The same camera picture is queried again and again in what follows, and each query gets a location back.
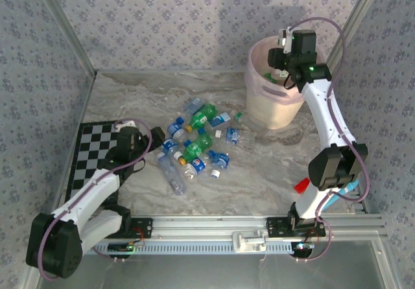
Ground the clear bottle Pepsi logo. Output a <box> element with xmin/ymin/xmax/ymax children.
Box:
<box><xmin>180</xmin><ymin>157</ymin><xmax>208</xmax><ymax>180</ymax></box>

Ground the crushed clear bottle blue label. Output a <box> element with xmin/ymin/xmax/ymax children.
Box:
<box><xmin>184</xmin><ymin>97</ymin><xmax>206</xmax><ymax>114</ymax></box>

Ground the clear bottle green cap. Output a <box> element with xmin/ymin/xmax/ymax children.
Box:
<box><xmin>230</xmin><ymin>109</ymin><xmax>257</xmax><ymax>137</ymax></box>

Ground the pink-lined trash bin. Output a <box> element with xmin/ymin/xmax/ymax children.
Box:
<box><xmin>243</xmin><ymin>36</ymin><xmax>326</xmax><ymax>106</ymax></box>

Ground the cream plastic bin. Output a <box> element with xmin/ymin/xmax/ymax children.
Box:
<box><xmin>245</xmin><ymin>84</ymin><xmax>306</xmax><ymax>130</ymax></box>

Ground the black grey checkerboard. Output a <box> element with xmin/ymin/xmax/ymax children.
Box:
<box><xmin>66</xmin><ymin>120</ymin><xmax>126</xmax><ymax>202</ymax></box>

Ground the left circuit board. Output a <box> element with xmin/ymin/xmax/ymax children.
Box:
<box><xmin>108</xmin><ymin>238</ymin><xmax>145</xmax><ymax>253</ymax></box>

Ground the circuit board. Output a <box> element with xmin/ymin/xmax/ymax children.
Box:
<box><xmin>108</xmin><ymin>238</ymin><xmax>145</xmax><ymax>253</ymax></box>
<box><xmin>291</xmin><ymin>242</ymin><xmax>315</xmax><ymax>257</ymax></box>

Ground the red plastic block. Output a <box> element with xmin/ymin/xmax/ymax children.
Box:
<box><xmin>294</xmin><ymin>178</ymin><xmax>311</xmax><ymax>193</ymax></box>

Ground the grey front panel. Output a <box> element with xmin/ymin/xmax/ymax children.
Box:
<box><xmin>35</xmin><ymin>240</ymin><xmax>401</xmax><ymax>289</ymax></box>

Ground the light blue cylinder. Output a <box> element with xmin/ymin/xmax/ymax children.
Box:
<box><xmin>324</xmin><ymin>178</ymin><xmax>361</xmax><ymax>209</ymax></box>

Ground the right circuit board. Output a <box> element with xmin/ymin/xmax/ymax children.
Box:
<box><xmin>291</xmin><ymin>242</ymin><xmax>315</xmax><ymax>257</ymax></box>

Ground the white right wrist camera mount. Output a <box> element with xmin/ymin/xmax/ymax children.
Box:
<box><xmin>278</xmin><ymin>27</ymin><xmax>294</xmax><ymax>56</ymax></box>

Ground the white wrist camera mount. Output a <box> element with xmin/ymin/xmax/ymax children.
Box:
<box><xmin>113</xmin><ymin>119</ymin><xmax>139</xmax><ymax>132</ymax></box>
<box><xmin>278</xmin><ymin>27</ymin><xmax>294</xmax><ymax>56</ymax></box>

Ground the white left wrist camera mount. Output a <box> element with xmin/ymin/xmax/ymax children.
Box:
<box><xmin>113</xmin><ymin>119</ymin><xmax>139</xmax><ymax>132</ymax></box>

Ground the aluminium frame post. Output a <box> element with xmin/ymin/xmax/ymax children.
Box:
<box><xmin>324</xmin><ymin>0</ymin><xmax>388</xmax><ymax>75</ymax></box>

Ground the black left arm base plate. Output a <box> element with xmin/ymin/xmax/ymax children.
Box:
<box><xmin>110</xmin><ymin>217</ymin><xmax>153</xmax><ymax>240</ymax></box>

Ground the aluminium rail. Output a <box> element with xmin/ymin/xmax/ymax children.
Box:
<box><xmin>123</xmin><ymin>213</ymin><xmax>386</xmax><ymax>238</ymax></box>

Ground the grey slotted cable duct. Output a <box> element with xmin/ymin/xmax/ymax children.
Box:
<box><xmin>82</xmin><ymin>239</ymin><xmax>299</xmax><ymax>254</ymax></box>

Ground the white latch bracket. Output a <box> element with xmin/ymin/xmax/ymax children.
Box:
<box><xmin>231</xmin><ymin>229</ymin><xmax>268</xmax><ymax>254</ymax></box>

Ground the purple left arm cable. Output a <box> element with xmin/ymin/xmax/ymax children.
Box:
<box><xmin>38</xmin><ymin>117</ymin><xmax>153</xmax><ymax>282</ymax></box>

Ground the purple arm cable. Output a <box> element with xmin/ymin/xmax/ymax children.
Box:
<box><xmin>289</xmin><ymin>16</ymin><xmax>370</xmax><ymax>263</ymax></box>
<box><xmin>38</xmin><ymin>117</ymin><xmax>153</xmax><ymax>282</ymax></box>

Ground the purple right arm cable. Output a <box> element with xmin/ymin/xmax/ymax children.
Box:
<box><xmin>289</xmin><ymin>16</ymin><xmax>370</xmax><ymax>263</ymax></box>

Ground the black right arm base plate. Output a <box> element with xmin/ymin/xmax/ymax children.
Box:
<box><xmin>266</xmin><ymin>216</ymin><xmax>326</xmax><ymax>238</ymax></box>

